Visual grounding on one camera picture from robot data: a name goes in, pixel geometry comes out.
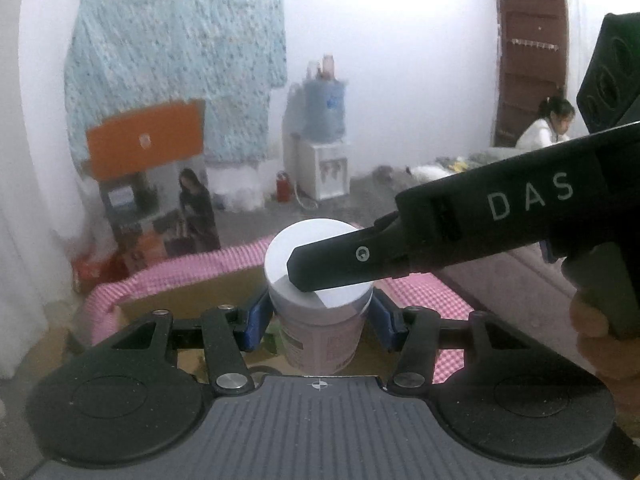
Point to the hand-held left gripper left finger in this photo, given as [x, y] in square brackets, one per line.
[257, 322]

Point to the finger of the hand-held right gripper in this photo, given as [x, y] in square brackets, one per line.
[350, 255]

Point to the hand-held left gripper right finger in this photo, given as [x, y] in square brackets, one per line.
[384, 322]

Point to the brown cardboard box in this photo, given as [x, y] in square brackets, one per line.
[200, 292]

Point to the white supplement bottle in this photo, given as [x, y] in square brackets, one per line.
[320, 340]

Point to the person's right hand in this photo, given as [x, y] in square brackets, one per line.
[592, 340]

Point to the grey mattress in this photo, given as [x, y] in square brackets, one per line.
[500, 280]

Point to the white green plush blanket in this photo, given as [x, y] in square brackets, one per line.
[445, 167]

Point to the white water dispenser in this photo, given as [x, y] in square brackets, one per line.
[320, 170]

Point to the red bottle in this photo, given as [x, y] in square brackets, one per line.
[283, 187]

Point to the white bags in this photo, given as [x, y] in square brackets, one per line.
[240, 201]

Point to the printed appliance box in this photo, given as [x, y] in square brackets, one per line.
[160, 210]

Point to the brown wooden door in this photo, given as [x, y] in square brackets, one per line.
[530, 60]

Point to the red snack packet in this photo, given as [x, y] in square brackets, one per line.
[95, 272]

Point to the orange box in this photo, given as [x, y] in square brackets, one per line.
[145, 140]

